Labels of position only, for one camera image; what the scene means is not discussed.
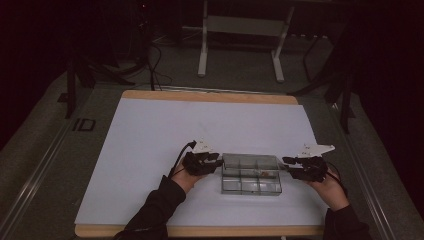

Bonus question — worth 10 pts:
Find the clear plastic compartment box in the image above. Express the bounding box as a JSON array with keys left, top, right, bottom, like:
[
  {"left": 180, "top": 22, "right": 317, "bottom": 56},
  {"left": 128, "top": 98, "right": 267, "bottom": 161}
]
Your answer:
[{"left": 221, "top": 152, "right": 284, "bottom": 197}]

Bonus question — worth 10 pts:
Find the person's right hand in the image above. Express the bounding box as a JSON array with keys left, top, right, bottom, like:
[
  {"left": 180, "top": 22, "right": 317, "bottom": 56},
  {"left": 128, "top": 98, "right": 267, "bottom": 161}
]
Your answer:
[{"left": 307, "top": 170, "right": 351, "bottom": 212}]

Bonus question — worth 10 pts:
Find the right hand-held gripper cable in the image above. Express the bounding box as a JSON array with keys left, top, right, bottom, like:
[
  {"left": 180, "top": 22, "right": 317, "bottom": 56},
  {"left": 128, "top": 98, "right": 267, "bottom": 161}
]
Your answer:
[{"left": 323, "top": 161, "right": 350, "bottom": 198}]

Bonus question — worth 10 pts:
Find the white metal stand frame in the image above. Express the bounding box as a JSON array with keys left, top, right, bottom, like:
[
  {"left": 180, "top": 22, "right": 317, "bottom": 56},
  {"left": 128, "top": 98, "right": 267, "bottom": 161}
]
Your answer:
[{"left": 197, "top": 0, "right": 296, "bottom": 84}]

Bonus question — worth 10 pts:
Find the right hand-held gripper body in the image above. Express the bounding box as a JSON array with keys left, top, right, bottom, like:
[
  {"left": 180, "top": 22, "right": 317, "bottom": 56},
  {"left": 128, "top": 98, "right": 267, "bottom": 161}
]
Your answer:
[{"left": 292, "top": 143, "right": 336, "bottom": 183}]

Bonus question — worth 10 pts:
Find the metal floor rail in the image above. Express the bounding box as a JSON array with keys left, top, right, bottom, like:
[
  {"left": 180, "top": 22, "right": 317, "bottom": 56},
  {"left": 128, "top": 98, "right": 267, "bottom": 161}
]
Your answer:
[
  {"left": 0, "top": 119, "right": 76, "bottom": 236},
  {"left": 331, "top": 101, "right": 396, "bottom": 240}
]

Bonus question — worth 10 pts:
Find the person's left hand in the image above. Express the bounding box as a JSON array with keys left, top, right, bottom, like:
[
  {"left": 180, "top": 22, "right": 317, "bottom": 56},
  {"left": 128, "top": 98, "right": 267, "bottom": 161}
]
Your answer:
[{"left": 170, "top": 162, "right": 210, "bottom": 195}]

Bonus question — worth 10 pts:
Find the black floor stand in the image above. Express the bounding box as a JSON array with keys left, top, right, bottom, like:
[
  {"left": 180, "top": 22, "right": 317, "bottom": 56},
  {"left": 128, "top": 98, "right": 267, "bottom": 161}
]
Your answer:
[
  {"left": 287, "top": 68, "right": 357, "bottom": 135},
  {"left": 57, "top": 54, "right": 137, "bottom": 120}
]

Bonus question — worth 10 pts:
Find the black floor cable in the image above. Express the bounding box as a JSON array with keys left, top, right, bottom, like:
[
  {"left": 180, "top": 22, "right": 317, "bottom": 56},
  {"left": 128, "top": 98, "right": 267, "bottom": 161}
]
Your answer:
[{"left": 145, "top": 39, "right": 174, "bottom": 92}]

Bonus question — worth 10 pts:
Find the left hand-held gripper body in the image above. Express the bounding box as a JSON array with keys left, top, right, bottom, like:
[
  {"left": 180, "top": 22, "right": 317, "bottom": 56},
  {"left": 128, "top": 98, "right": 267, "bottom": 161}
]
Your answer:
[{"left": 182, "top": 138, "right": 222, "bottom": 177}]

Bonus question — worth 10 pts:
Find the white table mat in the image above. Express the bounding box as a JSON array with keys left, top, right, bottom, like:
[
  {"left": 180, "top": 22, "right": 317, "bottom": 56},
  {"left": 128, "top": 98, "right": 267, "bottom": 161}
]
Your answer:
[{"left": 74, "top": 97, "right": 329, "bottom": 228}]

